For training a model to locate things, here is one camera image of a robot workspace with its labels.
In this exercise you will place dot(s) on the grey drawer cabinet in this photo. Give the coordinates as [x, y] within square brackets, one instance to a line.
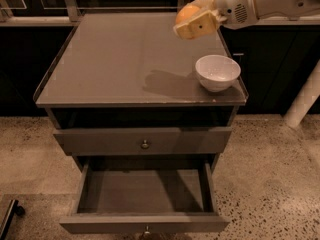
[131, 71]

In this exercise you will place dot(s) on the white ceramic bowl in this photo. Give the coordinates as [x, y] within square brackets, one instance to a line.
[216, 72]

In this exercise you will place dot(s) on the open grey middle drawer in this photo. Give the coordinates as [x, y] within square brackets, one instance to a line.
[144, 197]

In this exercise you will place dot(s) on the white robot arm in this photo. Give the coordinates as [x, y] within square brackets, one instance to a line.
[291, 9]

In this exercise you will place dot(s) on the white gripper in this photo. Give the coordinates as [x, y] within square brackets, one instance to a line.
[234, 4]

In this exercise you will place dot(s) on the black caster wheel base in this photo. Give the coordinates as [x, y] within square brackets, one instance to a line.
[14, 208]

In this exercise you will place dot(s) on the orange fruit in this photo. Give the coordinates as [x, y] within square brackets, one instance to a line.
[186, 12]

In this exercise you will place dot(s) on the grey top drawer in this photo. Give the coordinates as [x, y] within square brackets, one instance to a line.
[142, 141]

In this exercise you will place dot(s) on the white diagonal pole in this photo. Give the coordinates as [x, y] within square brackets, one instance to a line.
[305, 99]

